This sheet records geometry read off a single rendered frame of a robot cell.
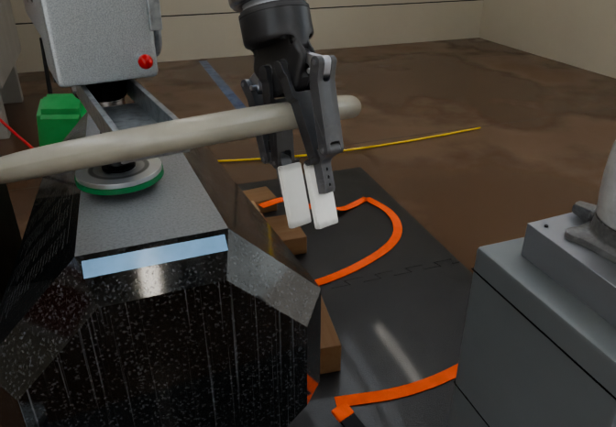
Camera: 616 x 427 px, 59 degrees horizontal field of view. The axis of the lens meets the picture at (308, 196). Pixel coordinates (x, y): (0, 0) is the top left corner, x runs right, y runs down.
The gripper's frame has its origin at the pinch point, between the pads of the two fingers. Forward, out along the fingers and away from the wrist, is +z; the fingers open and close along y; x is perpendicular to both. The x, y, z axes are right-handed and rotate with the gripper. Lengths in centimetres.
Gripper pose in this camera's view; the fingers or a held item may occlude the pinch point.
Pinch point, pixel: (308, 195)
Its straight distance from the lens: 59.2
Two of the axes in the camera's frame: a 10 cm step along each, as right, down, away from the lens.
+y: -6.6, 0.3, 7.5
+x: -7.3, 2.2, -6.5
